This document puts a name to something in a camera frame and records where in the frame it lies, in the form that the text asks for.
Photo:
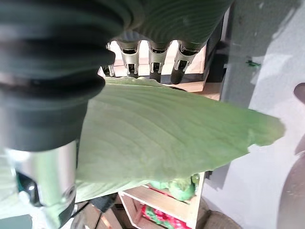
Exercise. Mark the right robot hand black cloth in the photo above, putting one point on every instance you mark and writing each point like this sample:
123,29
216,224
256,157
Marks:
47,59

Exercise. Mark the large green cabbage leaf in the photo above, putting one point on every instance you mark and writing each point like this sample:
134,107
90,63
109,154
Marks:
155,133

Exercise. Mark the brown woven basket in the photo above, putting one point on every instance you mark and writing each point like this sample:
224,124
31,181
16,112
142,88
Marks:
218,220

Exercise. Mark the pale green vegetable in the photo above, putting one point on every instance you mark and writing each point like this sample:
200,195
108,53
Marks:
158,184

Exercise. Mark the light wooden crate shelf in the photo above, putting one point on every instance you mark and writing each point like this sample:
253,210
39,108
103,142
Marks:
164,202

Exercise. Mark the green leafy vegetable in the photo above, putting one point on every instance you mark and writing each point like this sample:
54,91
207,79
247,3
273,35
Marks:
182,189

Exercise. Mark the red and green packaged item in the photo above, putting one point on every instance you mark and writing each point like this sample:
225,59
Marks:
164,218

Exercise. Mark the dark rounded robot part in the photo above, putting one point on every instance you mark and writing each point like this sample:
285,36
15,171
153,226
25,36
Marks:
300,94

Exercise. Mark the silver robot leg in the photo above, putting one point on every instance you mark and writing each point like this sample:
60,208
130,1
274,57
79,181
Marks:
294,195

